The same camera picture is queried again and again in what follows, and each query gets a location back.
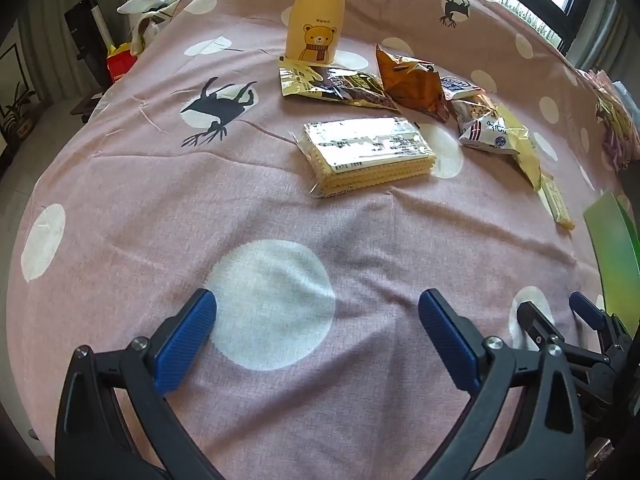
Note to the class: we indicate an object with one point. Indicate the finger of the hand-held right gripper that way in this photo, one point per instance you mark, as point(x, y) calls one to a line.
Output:
point(530, 317)
point(586, 307)

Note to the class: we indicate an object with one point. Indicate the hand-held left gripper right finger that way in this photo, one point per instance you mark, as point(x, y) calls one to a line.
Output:
point(447, 340)

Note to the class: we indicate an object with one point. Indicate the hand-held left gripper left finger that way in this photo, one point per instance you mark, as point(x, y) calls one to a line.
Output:
point(185, 345)

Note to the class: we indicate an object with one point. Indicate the green cardboard box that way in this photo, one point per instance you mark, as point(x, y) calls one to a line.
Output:
point(612, 245)

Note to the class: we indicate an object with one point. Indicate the small yellow bar packet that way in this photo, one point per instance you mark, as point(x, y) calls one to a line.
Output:
point(556, 202)

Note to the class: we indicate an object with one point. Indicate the yellow snack packet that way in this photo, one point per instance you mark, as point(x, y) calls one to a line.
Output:
point(525, 152)

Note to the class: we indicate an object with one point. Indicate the white blue striped snack packet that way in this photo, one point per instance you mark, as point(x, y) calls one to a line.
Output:
point(487, 132)

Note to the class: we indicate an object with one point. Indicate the clear cracker packet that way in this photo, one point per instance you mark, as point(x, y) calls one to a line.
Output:
point(367, 152)

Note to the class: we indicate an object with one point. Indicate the white blue red-edged snack packet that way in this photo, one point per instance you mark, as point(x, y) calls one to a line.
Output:
point(457, 86)

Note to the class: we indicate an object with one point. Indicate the orange snack packet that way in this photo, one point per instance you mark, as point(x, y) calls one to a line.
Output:
point(410, 85)

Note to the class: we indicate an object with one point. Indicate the gold dark panda snack packet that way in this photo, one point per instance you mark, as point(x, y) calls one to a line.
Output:
point(330, 85)

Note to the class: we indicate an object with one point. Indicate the pink polka dot blanket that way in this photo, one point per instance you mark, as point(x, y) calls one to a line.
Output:
point(150, 210)

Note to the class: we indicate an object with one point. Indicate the stack of folded clothes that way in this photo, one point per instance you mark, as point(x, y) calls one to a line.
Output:
point(612, 120)

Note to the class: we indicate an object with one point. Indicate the red yellow bag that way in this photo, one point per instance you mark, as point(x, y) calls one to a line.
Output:
point(120, 62)

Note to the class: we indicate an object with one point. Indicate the black appliance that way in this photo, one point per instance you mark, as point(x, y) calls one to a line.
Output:
point(87, 35)

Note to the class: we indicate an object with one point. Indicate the white cloth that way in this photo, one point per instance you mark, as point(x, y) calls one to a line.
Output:
point(150, 2)

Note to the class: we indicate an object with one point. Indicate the yellow bear print bottle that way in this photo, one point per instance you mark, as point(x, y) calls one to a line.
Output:
point(312, 20)

